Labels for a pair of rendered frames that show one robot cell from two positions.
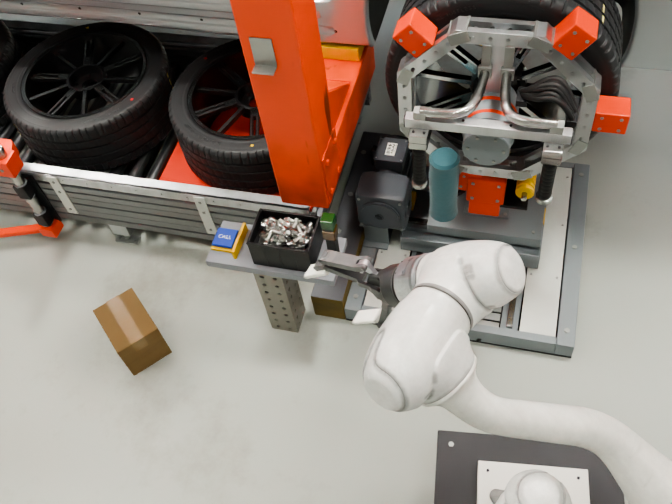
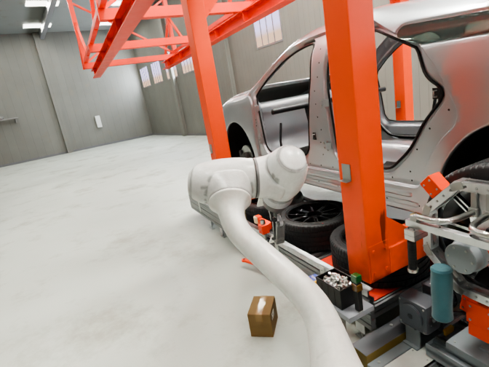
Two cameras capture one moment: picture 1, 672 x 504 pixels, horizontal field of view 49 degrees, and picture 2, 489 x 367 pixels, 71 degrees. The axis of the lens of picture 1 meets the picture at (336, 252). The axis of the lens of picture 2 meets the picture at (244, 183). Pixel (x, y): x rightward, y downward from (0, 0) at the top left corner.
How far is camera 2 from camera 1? 0.99 m
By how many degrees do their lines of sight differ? 51
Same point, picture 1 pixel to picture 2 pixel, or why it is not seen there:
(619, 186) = not seen: outside the picture
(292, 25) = (358, 156)
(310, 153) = (362, 239)
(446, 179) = (438, 282)
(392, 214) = (418, 316)
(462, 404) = (220, 208)
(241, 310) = not seen: hidden behind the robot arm
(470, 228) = (477, 357)
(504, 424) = (236, 233)
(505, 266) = (285, 151)
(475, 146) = (452, 254)
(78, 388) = (228, 328)
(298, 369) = not seen: outside the picture
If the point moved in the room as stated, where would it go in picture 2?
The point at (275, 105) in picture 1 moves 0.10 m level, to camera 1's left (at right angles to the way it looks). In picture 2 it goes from (349, 205) to (332, 204)
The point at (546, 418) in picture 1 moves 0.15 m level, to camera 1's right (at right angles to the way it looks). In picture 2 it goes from (266, 250) to (334, 264)
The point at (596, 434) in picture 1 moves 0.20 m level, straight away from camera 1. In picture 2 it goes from (299, 289) to (396, 266)
